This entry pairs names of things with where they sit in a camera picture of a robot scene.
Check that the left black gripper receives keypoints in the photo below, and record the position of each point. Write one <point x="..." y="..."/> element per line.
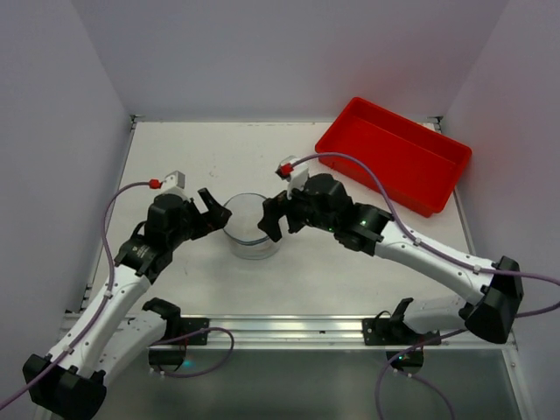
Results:
<point x="198" y="217"/>

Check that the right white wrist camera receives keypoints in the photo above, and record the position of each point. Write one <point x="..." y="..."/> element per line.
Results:
<point x="295" y="174"/>

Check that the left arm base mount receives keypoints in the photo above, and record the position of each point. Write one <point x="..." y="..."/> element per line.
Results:
<point x="174" y="355"/>

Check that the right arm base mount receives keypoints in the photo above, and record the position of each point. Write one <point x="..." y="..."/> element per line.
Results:
<point x="383" y="330"/>

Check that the aluminium front rail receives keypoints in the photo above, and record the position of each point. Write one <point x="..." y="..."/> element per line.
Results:
<point x="289" y="332"/>

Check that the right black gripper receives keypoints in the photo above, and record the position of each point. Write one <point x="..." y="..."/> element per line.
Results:
<point x="284" y="212"/>

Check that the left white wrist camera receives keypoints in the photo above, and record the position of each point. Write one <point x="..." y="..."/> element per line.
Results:
<point x="174" y="183"/>

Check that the red plastic bin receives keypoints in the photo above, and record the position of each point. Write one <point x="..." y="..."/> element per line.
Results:
<point x="418" y="167"/>

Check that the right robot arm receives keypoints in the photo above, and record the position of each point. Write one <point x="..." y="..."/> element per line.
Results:
<point x="486" y="294"/>

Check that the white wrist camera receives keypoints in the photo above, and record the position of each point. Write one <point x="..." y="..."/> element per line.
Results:
<point x="295" y="174"/>
<point x="174" y="183"/>

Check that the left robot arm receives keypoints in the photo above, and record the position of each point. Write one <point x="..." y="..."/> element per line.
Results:
<point x="72" y="380"/>

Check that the white mesh laundry bag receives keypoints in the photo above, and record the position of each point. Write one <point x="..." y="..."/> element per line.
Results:
<point x="246" y="240"/>

